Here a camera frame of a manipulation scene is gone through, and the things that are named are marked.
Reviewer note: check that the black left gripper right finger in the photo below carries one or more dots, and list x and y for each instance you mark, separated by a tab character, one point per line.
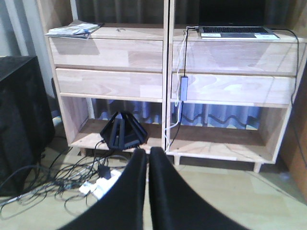
175	205

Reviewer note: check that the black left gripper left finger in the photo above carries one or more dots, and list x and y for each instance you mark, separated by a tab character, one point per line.
121	208

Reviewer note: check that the white power strip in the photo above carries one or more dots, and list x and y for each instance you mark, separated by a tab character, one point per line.
102	185

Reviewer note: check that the black pyramid router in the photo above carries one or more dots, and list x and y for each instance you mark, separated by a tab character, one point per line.
123	131

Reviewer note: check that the wooden shelf cabinet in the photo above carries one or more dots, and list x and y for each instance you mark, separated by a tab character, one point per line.
239	91

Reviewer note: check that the grey usb hub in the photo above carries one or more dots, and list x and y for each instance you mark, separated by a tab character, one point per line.
183	88

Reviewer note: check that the black computer tower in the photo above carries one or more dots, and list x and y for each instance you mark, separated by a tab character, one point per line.
26	125

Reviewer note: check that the stack of booklets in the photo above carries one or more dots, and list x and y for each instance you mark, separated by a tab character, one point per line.
81	31

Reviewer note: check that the silver laptop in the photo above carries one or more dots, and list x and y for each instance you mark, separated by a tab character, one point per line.
233	20

